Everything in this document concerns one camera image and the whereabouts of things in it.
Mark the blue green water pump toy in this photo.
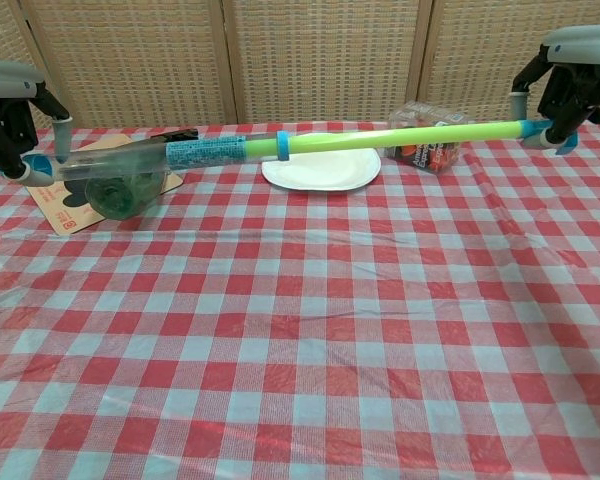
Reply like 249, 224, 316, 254
27, 117, 579, 187

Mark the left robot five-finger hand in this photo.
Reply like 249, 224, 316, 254
0, 59, 74, 186

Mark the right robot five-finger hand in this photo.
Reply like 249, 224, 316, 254
509, 23, 600, 150

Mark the woven bamboo folding screen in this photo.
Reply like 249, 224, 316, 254
0, 0, 600, 130

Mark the clear box with red packets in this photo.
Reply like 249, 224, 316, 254
387, 100, 469, 174

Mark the red white checkered tablecloth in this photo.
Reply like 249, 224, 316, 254
0, 119, 600, 480

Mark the cartoon print orange mat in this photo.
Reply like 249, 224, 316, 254
27, 132, 184, 237

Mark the white round plate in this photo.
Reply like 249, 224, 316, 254
261, 131, 383, 193

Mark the green spray bottle black nozzle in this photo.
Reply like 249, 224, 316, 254
84, 128, 200, 221

